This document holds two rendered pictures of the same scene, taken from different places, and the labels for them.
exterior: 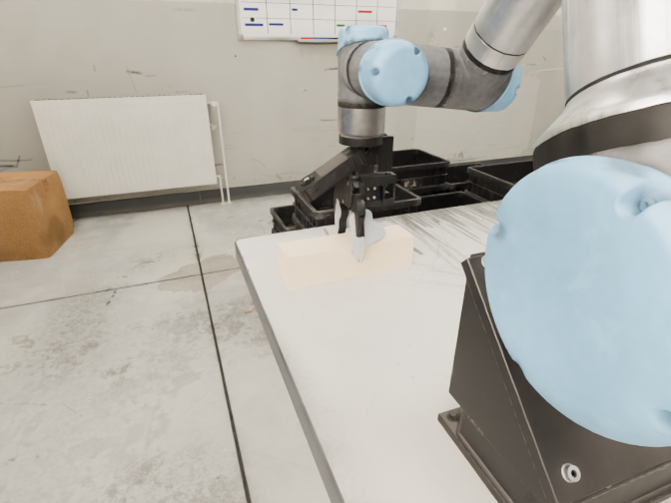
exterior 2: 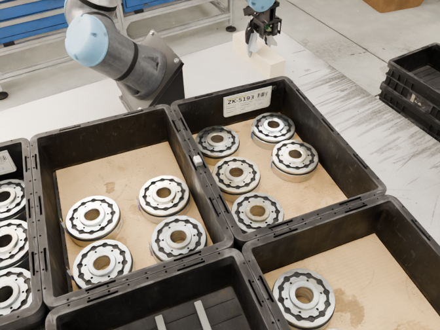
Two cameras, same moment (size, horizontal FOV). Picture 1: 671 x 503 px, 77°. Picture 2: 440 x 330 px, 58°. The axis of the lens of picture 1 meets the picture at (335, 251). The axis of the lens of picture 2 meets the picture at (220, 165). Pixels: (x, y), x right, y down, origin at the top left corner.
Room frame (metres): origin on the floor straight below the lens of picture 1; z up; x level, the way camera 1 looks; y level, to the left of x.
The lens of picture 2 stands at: (0.36, -1.25, 1.48)
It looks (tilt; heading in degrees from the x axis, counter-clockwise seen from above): 46 degrees down; 82
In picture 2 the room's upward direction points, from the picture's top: 1 degrees counter-clockwise
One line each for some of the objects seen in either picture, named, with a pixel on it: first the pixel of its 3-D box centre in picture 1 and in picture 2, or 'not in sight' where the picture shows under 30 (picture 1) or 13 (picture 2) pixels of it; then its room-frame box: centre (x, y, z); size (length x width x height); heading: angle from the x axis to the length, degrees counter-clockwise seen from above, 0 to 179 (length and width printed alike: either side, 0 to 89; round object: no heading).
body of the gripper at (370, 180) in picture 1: (363, 171); (265, 16); (0.69, -0.05, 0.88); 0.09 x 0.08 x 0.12; 111
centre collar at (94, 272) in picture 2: not in sight; (101, 263); (0.21, -0.86, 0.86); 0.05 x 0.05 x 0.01
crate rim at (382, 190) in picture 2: not in sight; (266, 146); (0.54, -0.68, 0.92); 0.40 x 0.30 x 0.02; 102
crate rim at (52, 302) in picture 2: not in sight; (121, 186); (0.25, -0.74, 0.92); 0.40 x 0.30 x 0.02; 102
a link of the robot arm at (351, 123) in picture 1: (359, 121); not in sight; (0.69, -0.04, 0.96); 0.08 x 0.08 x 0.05
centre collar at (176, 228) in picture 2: not in sight; (178, 237); (0.34, -0.83, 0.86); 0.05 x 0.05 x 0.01
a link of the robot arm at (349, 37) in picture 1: (362, 67); not in sight; (0.68, -0.04, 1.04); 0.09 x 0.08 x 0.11; 14
